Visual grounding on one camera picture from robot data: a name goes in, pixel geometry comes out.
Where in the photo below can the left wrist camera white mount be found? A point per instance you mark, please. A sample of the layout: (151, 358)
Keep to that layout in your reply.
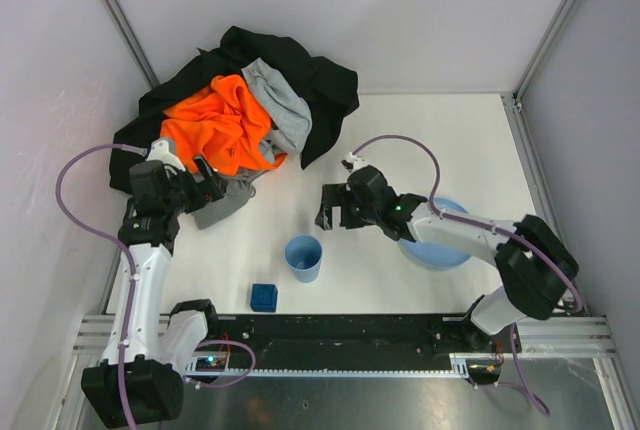
(164, 151)

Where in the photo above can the dark grey cloth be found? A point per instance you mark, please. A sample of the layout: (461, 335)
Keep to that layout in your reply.
(240, 190)

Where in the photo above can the left aluminium frame post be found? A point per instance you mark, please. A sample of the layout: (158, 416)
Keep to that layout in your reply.
(126, 31)

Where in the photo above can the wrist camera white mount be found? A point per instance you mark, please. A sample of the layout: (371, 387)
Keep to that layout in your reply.
(164, 151)
(352, 162)

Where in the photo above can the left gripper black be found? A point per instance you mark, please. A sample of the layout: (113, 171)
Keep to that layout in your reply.
(201, 186)

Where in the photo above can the blue plastic cup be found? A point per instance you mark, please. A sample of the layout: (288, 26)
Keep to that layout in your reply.
(303, 254)

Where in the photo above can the blue plastic bowl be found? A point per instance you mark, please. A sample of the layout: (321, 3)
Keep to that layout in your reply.
(432, 255)

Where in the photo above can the blue cube block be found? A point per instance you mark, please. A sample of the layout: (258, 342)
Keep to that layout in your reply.
(263, 298)

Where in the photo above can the light grey cloth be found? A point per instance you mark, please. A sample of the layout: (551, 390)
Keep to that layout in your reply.
(291, 121)

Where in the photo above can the black cloth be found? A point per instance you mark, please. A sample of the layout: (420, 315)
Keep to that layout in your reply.
(329, 89)

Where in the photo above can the orange cloth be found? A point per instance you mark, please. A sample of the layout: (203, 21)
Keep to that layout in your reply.
(225, 124)

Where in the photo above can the right aluminium frame post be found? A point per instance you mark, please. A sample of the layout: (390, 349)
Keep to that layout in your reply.
(554, 30)

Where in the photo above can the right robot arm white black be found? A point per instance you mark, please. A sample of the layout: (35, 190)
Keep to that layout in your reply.
(534, 266)

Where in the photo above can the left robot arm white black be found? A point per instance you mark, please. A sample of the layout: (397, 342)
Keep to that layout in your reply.
(140, 376)

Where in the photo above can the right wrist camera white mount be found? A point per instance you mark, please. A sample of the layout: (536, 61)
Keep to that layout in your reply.
(352, 162)

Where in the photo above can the aluminium frame post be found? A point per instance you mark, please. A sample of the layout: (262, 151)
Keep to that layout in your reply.
(126, 31)
(554, 30)

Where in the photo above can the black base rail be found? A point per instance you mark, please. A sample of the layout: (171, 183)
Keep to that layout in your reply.
(352, 342)

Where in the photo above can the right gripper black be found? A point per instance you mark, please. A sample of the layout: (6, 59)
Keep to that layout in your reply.
(338, 205)

